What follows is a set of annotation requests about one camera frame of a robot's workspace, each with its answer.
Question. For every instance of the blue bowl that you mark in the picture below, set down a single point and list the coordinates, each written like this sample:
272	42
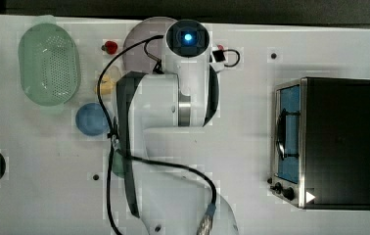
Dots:
91	120

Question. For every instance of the green cup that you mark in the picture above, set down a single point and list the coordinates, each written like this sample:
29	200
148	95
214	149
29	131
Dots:
117	167

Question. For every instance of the lilac round plate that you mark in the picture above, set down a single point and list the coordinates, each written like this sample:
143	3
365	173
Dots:
136	58

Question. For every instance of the small red tomato toy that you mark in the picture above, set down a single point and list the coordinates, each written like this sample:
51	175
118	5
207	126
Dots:
109	47

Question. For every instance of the black toaster oven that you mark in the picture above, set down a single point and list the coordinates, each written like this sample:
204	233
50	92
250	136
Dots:
321	144

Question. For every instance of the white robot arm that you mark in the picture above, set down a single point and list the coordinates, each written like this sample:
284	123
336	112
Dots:
171	199

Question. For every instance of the green perforated colander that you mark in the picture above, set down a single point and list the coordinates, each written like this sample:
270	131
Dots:
49	64

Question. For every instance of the peeled banana toy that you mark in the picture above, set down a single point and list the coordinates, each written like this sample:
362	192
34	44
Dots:
109	80

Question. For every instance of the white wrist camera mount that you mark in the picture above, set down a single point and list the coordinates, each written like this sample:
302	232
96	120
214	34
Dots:
217	60

